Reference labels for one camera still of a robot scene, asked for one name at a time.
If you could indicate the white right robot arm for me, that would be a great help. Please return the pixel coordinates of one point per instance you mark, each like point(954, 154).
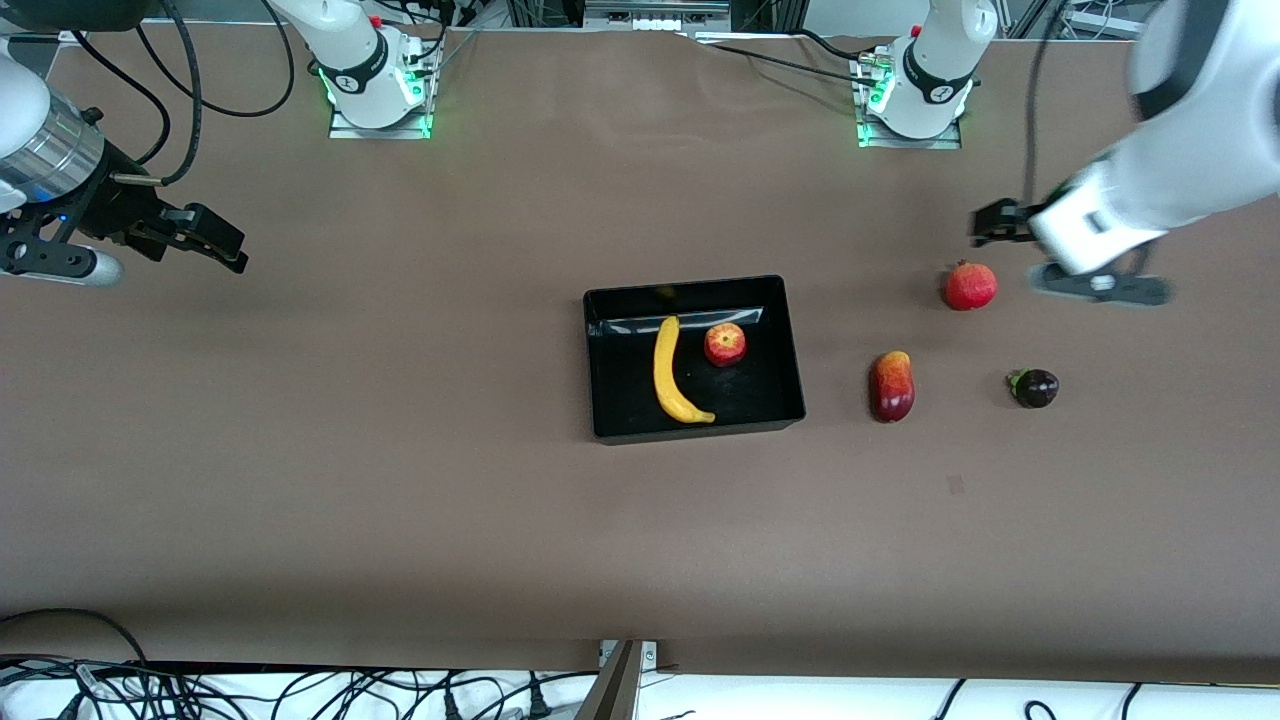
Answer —
point(360, 60)

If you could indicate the small metal bracket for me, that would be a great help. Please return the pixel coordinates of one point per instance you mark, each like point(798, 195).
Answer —
point(650, 655)

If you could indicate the black plastic tray box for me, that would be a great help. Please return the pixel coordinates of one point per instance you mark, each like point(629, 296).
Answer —
point(740, 400)

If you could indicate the dark purple mangosteen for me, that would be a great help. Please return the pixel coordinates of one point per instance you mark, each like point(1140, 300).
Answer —
point(1036, 388)

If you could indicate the red pomegranate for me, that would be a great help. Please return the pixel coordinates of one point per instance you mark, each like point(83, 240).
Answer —
point(970, 286)

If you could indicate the grey slanted bar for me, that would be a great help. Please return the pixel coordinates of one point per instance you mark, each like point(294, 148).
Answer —
point(612, 690)

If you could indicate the red yellow apple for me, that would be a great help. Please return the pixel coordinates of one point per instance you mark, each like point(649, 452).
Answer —
point(725, 345)

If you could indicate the red yellow mango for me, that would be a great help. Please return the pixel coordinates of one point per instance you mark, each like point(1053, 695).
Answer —
point(892, 388)

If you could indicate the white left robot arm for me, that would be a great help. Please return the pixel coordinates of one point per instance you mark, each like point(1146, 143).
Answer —
point(940, 60)

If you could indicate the white power strip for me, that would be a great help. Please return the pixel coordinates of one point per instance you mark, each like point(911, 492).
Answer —
point(655, 15)

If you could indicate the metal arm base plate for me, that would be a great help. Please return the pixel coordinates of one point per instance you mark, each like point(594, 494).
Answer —
point(945, 143)
point(345, 130)

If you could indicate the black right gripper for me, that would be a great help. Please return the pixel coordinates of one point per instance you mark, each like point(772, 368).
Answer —
point(112, 207)

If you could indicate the yellow banana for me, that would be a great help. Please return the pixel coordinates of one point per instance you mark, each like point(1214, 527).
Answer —
point(663, 370)

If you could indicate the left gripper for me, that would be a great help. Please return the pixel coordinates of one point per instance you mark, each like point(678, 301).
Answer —
point(1000, 222)

